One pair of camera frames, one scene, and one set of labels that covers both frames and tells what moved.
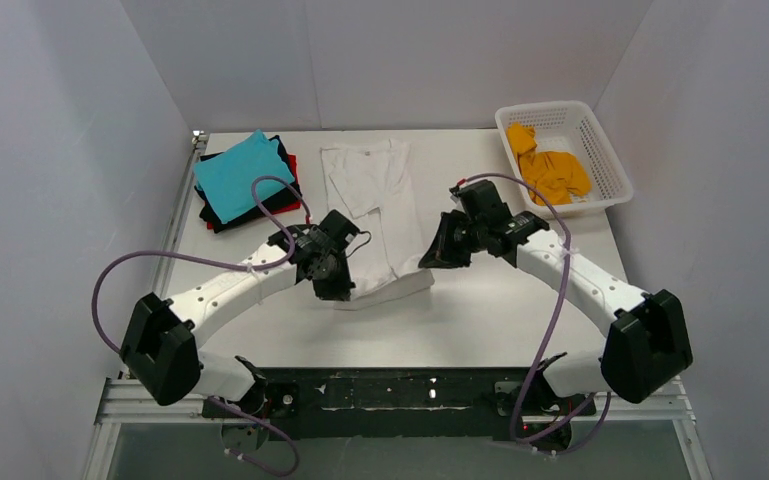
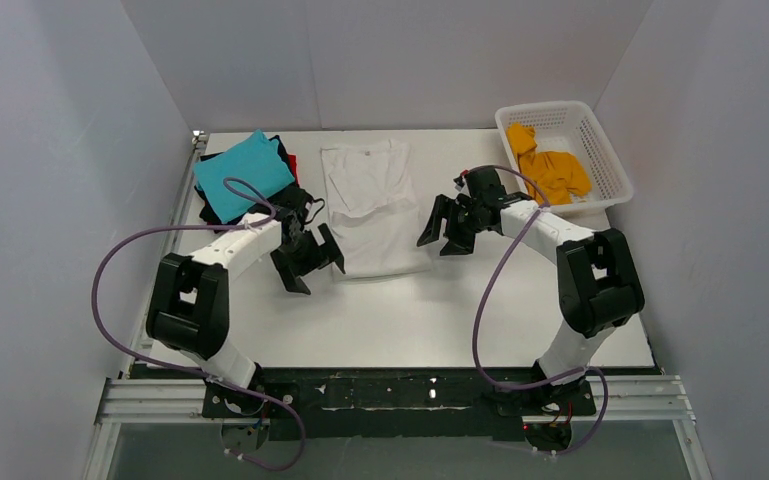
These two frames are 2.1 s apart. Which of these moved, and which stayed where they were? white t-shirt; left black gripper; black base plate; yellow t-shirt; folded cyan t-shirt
Moved: white t-shirt; left black gripper
Stayed: black base plate; folded cyan t-shirt; yellow t-shirt
